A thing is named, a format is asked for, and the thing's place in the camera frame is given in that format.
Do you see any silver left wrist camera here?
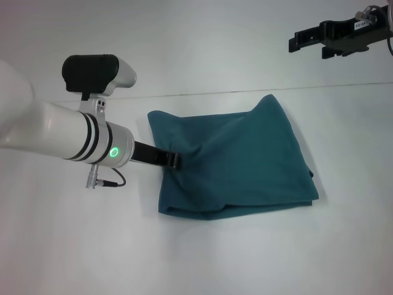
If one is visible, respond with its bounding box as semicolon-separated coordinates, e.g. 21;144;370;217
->
61;53;138;102

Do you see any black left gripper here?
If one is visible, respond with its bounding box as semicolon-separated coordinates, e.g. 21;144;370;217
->
130;140;182;171

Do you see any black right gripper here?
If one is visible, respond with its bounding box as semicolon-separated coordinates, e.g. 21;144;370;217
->
287;12;393;60

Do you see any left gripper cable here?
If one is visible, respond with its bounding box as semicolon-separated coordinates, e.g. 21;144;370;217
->
103;167;127;188

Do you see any teal t-shirt with FREE print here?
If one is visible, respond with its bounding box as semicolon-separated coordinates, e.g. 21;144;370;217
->
146;93;319;222

